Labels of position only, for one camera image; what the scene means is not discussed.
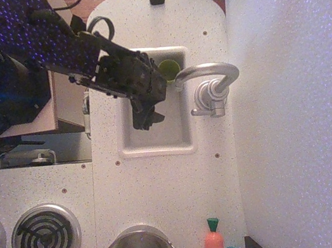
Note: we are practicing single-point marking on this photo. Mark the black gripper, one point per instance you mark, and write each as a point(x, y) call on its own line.
point(133, 75)

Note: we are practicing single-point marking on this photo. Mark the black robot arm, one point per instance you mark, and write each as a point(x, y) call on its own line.
point(35, 39)

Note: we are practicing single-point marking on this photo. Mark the silver toy faucet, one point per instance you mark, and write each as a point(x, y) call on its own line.
point(211, 95)

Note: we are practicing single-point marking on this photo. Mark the white toy sink basin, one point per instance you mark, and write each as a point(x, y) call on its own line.
point(174, 135)

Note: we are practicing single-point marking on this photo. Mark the green plastic cup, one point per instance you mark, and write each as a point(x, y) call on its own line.
point(168, 69)

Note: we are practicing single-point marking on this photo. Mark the right black stove burner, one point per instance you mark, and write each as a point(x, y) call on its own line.
point(47, 226)

